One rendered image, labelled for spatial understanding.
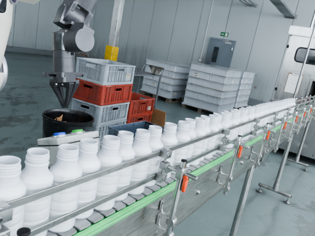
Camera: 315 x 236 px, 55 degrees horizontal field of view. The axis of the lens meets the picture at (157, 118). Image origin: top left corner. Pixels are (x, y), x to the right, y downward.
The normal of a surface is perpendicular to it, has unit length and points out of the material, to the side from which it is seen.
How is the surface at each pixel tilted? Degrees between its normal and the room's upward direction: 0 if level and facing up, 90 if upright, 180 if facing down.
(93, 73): 90
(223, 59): 90
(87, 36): 80
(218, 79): 89
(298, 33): 90
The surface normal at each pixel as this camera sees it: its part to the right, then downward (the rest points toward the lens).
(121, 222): 0.82, 0.28
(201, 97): -0.51, 0.09
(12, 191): 0.65, -0.41
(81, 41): 0.75, 0.12
